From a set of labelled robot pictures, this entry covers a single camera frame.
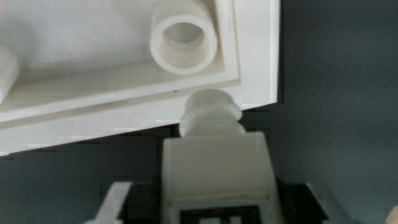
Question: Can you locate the white table leg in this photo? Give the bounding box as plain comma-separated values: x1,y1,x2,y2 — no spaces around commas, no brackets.
161,89,284,224

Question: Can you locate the white square tabletop tray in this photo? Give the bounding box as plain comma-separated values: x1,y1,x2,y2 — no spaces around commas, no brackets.
0,0,280,156

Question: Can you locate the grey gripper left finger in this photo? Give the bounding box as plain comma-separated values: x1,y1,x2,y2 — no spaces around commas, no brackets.
81,181,157,224

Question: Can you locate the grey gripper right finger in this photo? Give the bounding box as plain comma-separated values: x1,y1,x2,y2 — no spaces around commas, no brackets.
276,181,362,224

